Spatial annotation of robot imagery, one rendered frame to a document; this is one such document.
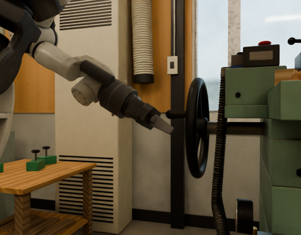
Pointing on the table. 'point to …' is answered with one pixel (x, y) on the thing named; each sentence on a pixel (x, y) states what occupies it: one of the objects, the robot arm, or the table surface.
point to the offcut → (283, 75)
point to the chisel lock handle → (296, 41)
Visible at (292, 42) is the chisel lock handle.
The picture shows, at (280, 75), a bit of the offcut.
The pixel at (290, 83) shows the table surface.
